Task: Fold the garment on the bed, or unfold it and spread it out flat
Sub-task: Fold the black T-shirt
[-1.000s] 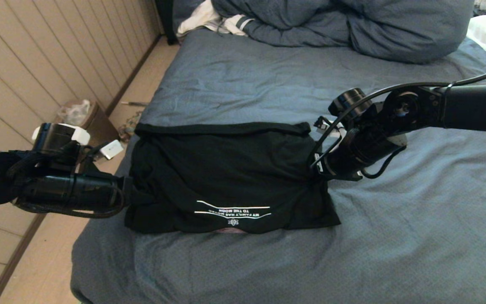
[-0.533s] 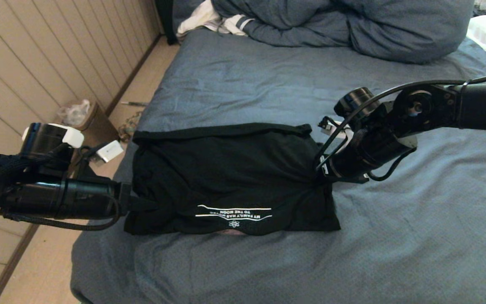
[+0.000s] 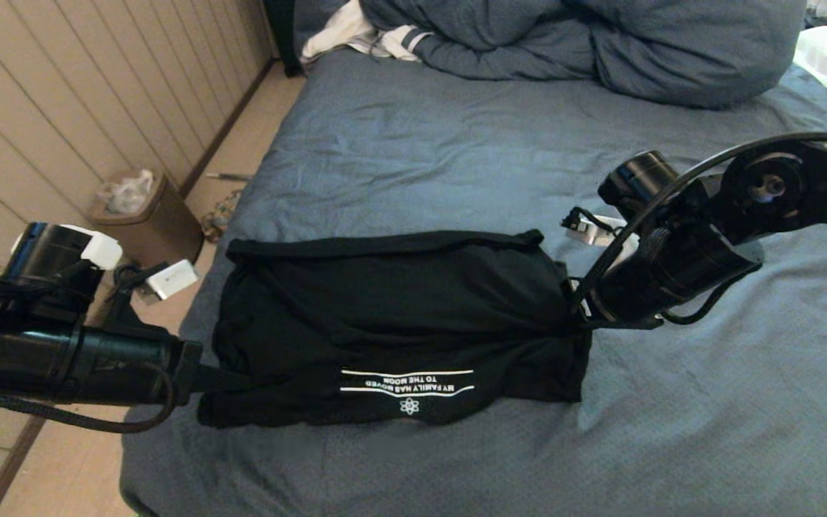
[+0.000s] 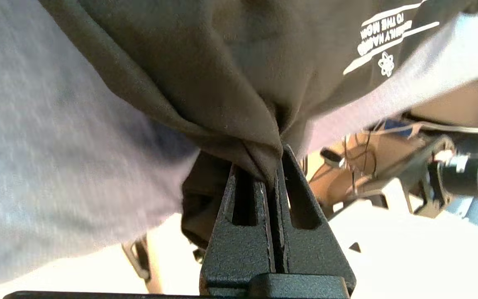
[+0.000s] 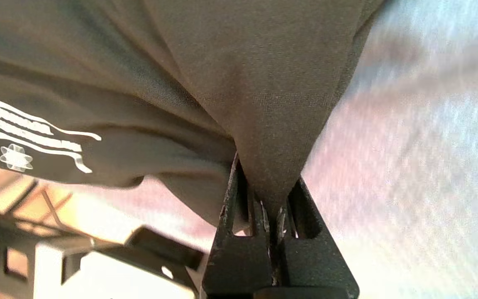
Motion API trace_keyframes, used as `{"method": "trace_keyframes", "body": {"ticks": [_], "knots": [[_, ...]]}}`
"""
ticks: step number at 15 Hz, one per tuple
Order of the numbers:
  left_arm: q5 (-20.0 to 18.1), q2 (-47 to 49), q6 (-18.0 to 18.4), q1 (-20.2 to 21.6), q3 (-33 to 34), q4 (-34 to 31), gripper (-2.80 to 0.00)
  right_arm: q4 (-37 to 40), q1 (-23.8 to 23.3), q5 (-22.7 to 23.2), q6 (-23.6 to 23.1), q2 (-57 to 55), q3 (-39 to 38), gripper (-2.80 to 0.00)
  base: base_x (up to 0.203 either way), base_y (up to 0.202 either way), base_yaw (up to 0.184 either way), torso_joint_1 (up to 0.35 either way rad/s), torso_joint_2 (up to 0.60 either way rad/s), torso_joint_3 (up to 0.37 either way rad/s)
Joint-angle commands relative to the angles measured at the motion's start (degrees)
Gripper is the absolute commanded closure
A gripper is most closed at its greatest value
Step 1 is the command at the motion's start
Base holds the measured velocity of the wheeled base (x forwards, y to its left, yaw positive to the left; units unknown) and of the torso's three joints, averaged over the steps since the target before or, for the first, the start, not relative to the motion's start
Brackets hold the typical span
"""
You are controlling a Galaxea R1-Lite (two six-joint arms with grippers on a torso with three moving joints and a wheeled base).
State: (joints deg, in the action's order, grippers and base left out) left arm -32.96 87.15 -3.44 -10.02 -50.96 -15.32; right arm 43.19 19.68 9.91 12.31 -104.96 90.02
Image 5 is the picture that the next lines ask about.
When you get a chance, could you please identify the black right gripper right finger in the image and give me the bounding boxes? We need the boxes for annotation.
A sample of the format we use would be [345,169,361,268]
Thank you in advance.
[276,176,360,299]

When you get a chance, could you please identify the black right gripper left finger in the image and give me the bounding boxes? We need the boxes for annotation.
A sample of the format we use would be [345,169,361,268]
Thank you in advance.
[201,154,273,299]

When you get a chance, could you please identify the black printed t-shirt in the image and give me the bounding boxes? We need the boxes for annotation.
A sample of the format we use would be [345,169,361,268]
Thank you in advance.
[0,0,387,228]

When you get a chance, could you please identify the white robot base panel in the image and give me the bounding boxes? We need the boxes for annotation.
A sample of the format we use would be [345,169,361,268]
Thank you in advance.
[32,245,196,299]

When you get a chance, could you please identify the bed with blue sheet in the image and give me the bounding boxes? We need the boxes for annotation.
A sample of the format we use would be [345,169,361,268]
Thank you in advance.
[36,0,478,299]

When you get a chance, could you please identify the black perforated robot bracket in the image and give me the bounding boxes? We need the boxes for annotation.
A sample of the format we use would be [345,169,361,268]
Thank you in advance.
[0,208,206,299]

